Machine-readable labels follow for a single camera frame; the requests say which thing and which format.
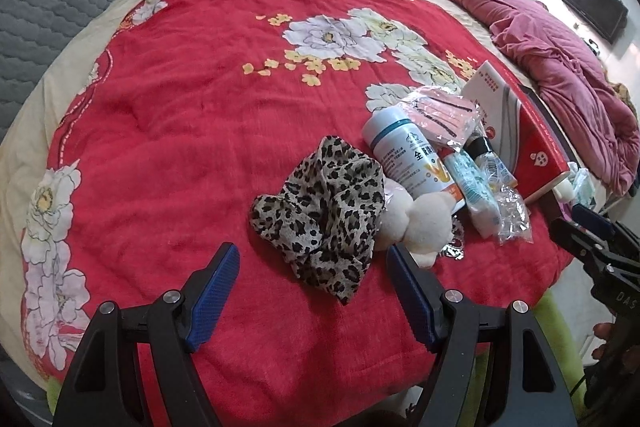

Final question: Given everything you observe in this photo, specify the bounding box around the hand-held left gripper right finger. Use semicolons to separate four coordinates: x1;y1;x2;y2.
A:
386;244;576;427

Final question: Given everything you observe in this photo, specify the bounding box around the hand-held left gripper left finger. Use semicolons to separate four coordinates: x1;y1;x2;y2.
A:
55;242;241;427

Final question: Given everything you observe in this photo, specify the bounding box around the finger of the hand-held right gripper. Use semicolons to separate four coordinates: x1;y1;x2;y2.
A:
549;214;618;278
571;203;618;235

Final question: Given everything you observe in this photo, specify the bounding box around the green tissue packet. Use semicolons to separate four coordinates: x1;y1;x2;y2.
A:
572;169;596;208
442;152;501;238

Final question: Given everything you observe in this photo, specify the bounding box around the white plush toy purple dress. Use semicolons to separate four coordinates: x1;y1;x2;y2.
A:
377;179;453;268

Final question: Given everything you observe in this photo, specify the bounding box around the dark box pink interior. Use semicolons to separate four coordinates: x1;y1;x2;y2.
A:
520;84;598;228

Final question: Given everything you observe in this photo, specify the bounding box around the leopard print scrunchie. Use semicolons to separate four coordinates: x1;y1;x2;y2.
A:
250;136;387;305

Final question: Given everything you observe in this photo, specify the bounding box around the pink hairpin packet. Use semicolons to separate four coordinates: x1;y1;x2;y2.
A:
397;87;482;152

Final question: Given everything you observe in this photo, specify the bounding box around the person's right hand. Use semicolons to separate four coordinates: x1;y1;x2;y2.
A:
592;322;619;363

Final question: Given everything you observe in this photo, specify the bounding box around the dark patterned hair accessory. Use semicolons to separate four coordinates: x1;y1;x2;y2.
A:
437;217;467;262

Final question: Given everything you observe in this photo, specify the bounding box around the clear plastic wrapper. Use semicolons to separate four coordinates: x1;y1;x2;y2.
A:
495;184;532;245

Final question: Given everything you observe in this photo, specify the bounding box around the lime green cushion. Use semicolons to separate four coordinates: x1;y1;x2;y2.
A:
47;287;586;410

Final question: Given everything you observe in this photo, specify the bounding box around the red and white carton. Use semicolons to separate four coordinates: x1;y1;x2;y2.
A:
460;61;572;202

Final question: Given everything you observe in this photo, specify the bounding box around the brown furry cloth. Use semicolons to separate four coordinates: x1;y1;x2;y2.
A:
607;82;640;118

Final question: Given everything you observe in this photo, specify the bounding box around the small black-capped bottle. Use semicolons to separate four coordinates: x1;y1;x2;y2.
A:
462;134;518;188

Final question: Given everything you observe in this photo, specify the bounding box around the white bottle orange label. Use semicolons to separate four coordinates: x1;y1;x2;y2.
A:
361;104;468;212

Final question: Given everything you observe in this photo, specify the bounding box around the pink quilt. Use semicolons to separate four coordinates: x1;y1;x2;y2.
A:
426;0;640;198

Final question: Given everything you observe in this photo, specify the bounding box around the black wall television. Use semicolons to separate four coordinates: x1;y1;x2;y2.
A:
554;0;629;45

